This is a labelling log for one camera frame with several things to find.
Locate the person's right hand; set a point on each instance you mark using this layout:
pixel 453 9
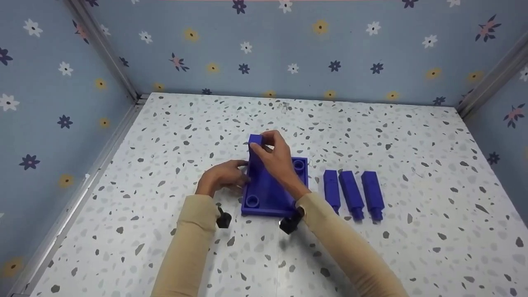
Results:
pixel 279 160

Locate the person's left hand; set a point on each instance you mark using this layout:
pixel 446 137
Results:
pixel 218 175

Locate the person's right thumb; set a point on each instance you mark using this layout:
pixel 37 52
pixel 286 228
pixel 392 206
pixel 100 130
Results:
pixel 261 152

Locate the person's right index finger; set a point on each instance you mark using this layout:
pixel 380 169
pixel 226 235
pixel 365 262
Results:
pixel 272 134

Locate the person's left fingers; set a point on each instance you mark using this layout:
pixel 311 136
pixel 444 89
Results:
pixel 239 173

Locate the blue square peg leg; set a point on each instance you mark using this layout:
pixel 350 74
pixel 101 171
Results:
pixel 372 192
pixel 331 187
pixel 351 190
pixel 255 154

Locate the blue rectangular tray base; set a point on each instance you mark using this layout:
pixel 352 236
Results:
pixel 272 196

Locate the person's right forearm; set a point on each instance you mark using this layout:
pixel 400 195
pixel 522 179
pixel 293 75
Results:
pixel 348 249

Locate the person's left forearm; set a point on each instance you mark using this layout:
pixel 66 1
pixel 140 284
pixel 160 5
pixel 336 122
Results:
pixel 187 247

